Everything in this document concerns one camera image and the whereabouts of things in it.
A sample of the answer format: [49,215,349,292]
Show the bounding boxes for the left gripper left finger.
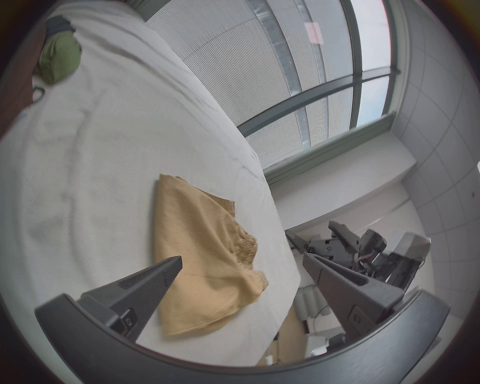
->
[80,256,184,337]

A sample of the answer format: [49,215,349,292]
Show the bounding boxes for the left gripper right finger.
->
[302,252,406,335]

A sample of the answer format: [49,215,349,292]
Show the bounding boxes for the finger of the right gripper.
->
[285,229,312,253]
[328,221,361,250]

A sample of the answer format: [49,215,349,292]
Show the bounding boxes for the tan shorts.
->
[152,173,269,337]

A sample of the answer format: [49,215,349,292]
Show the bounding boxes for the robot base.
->
[294,283,347,355]

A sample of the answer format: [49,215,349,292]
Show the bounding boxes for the window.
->
[144,0,404,184]

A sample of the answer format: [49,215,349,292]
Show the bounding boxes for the brown garment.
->
[0,20,47,115]

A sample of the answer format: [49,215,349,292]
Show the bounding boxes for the green garment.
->
[38,30,82,85]

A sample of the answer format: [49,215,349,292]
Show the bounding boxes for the black garment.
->
[45,16,74,36]

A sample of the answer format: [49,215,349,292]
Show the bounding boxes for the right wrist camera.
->
[359,229,388,257]

